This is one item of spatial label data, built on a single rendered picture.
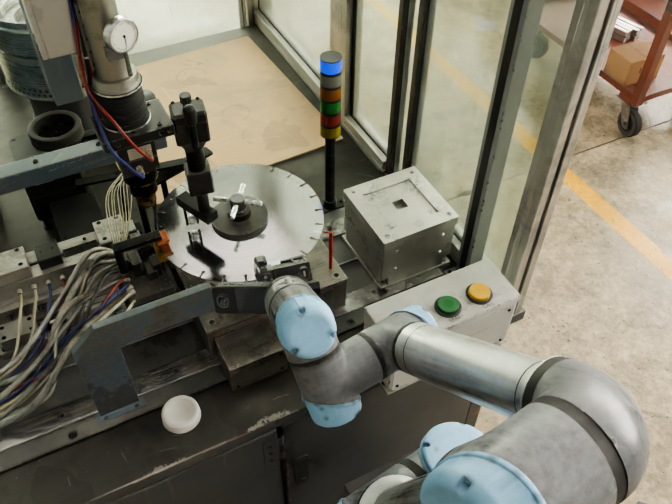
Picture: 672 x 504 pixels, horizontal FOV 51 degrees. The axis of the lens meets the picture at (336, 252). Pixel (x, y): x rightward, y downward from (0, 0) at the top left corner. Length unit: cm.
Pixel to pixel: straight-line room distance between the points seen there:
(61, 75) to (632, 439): 99
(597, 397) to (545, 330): 181
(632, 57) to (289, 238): 225
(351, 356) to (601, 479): 42
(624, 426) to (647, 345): 190
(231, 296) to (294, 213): 35
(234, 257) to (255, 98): 82
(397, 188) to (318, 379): 68
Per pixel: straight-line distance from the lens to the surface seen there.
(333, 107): 149
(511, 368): 81
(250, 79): 213
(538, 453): 65
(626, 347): 255
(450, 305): 131
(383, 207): 148
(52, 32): 113
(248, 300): 109
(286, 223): 137
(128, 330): 123
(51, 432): 141
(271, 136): 190
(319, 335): 91
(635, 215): 301
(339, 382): 96
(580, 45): 111
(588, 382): 72
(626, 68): 330
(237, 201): 135
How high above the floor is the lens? 192
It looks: 47 degrees down
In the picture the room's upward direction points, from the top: 1 degrees clockwise
